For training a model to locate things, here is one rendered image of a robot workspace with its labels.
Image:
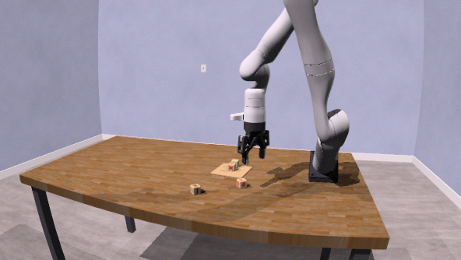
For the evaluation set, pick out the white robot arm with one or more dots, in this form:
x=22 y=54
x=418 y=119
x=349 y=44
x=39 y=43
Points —
x=298 y=15

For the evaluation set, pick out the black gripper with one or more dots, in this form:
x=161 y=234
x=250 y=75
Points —
x=254 y=132

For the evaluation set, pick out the tan flat mat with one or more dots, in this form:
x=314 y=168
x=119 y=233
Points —
x=240 y=171

